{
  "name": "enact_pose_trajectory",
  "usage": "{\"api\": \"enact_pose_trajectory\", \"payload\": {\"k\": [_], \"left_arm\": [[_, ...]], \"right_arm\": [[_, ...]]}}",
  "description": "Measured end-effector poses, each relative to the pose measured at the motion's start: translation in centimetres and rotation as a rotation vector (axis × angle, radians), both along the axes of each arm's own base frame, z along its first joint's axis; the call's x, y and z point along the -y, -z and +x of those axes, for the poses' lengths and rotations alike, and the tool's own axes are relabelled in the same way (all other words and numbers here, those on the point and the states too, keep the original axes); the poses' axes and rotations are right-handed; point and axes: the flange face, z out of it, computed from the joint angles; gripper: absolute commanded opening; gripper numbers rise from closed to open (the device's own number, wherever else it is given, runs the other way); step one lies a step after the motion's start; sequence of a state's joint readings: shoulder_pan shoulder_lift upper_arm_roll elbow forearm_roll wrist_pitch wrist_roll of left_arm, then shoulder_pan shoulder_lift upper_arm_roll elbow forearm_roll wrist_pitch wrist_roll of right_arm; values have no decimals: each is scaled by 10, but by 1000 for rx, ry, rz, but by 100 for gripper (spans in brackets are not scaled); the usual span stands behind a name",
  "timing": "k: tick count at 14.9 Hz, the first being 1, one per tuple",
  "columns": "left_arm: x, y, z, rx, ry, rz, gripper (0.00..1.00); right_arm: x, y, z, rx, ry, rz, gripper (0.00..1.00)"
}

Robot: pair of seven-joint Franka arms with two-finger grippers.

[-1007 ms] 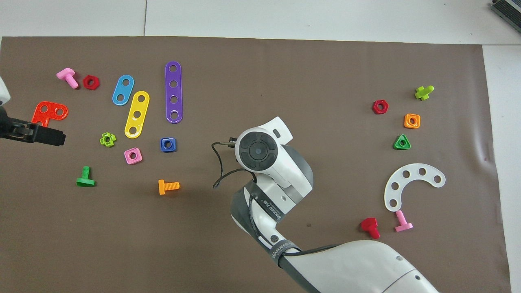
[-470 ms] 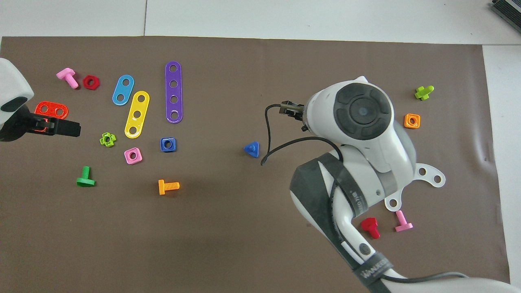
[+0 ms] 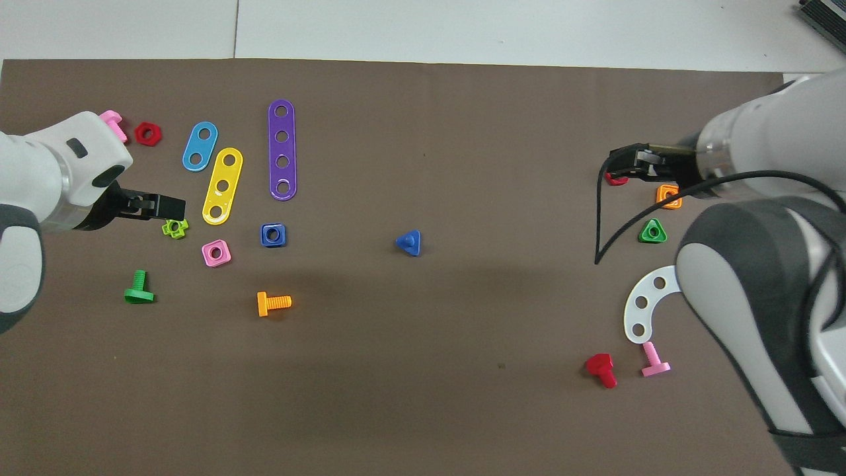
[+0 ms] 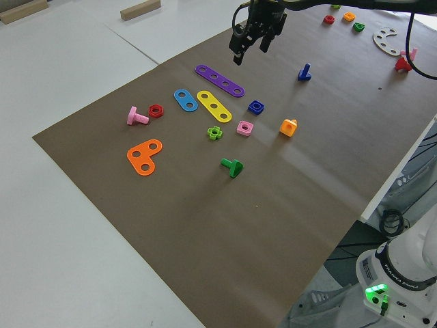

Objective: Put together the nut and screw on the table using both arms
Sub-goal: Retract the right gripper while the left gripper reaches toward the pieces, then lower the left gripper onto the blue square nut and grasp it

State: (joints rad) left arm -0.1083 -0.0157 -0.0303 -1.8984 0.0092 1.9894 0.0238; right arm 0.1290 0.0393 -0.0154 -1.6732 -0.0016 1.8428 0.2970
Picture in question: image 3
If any green plastic screw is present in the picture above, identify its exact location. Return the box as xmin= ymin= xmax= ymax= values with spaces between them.
xmin=124 ymin=270 xmax=156 ymax=305

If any purple four-hole plate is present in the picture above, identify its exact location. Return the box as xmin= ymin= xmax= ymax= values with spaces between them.
xmin=268 ymin=99 xmax=298 ymax=201

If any blue two-hole plate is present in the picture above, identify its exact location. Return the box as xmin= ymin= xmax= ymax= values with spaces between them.
xmin=182 ymin=122 xmax=219 ymax=173

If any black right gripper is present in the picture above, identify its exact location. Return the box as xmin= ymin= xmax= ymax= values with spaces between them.
xmin=608 ymin=142 xmax=718 ymax=199

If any red plastic screw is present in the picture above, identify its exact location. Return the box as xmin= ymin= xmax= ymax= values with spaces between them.
xmin=586 ymin=353 xmax=619 ymax=389

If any pink plastic screw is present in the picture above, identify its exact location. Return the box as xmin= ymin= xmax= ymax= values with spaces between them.
xmin=641 ymin=341 xmax=672 ymax=378
xmin=99 ymin=110 xmax=128 ymax=143

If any yellow three-hole plate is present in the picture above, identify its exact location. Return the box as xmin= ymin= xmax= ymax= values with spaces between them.
xmin=202 ymin=147 xmax=244 ymax=225

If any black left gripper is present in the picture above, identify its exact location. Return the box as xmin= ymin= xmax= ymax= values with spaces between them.
xmin=74 ymin=184 xmax=186 ymax=232

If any pink square nut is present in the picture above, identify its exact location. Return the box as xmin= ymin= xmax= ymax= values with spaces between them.
xmin=202 ymin=239 xmax=233 ymax=268

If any dark grey ribbed device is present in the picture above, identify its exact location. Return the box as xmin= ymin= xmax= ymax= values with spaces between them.
xmin=796 ymin=0 xmax=846 ymax=37

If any brown table mat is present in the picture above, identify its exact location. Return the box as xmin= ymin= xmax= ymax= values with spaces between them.
xmin=0 ymin=58 xmax=794 ymax=476

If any orange plastic screw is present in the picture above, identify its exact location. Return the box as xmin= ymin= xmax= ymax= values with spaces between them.
xmin=257 ymin=292 xmax=292 ymax=317

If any white curved perforated plate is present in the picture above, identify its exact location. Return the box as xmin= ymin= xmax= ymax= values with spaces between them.
xmin=623 ymin=264 xmax=685 ymax=345

